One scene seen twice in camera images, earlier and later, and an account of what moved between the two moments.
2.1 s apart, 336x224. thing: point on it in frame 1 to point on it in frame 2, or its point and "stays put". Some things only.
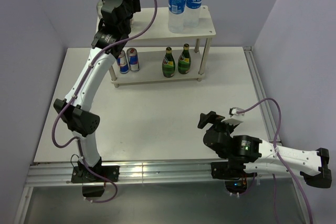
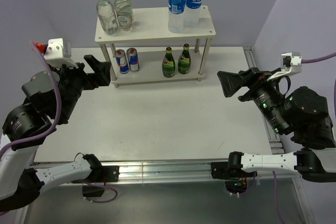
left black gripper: [134, 2] to [101, 76]
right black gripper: [211, 117] to [251, 78]
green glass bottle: [168, 63] stays put
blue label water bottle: [193, 1] stays put
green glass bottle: [184, 61] stays put
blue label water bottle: [176, 15] stays put
